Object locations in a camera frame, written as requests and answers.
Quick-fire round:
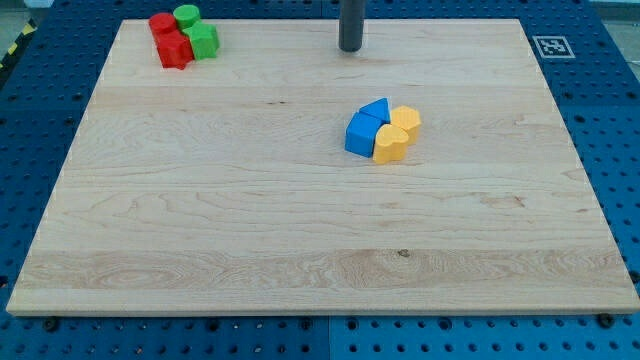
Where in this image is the wooden board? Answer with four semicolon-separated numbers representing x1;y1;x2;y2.
7;19;639;317

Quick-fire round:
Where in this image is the black bolt right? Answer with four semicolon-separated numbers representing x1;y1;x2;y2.
596;313;615;329

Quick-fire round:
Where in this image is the black bolt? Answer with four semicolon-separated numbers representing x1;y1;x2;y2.
42;317;60;333
596;313;615;329

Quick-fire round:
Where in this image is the blue triangular block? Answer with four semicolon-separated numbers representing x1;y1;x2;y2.
359;97;391;124

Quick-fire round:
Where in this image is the yellow heart block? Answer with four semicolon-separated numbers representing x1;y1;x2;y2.
372;124;409;164

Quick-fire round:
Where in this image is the red cylinder block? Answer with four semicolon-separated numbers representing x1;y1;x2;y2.
148;12;177;37

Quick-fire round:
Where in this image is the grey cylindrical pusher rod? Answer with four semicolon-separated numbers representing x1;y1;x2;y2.
338;0;366;52

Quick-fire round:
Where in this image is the green star block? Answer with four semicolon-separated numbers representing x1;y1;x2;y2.
182;21;219;60

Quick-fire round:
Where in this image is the white fiducial marker tag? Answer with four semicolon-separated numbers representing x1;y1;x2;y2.
532;35;575;59

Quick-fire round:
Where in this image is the red star block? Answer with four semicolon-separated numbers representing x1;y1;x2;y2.
154;30;194;70

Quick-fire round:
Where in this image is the green cylinder block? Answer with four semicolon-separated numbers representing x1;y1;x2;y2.
173;4;201;30

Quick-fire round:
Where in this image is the black bolt left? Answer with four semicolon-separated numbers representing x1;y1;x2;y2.
42;317;60;333

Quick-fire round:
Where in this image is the blue cube block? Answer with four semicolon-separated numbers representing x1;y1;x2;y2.
344;112;383;158

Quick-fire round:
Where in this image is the yellow hexagon block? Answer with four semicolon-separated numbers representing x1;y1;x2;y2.
390;105;422;145

